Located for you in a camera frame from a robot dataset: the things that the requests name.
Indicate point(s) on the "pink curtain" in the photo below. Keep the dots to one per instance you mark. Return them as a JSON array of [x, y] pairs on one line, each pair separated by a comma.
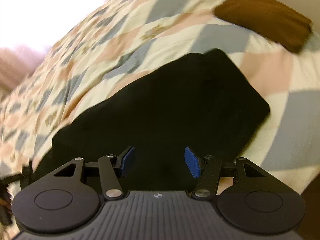
[[16, 64]]

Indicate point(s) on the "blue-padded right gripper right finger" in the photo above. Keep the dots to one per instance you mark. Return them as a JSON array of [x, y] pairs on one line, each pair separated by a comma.
[[207, 172]]

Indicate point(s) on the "black garment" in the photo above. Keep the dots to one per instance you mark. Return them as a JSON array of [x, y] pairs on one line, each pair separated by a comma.
[[200, 101]]

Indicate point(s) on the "checkered quilt bedspread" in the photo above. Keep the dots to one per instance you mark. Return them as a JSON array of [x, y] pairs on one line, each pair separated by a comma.
[[125, 39]]

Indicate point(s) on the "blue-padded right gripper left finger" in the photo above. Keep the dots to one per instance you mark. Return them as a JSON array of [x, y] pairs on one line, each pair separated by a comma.
[[111, 169]]

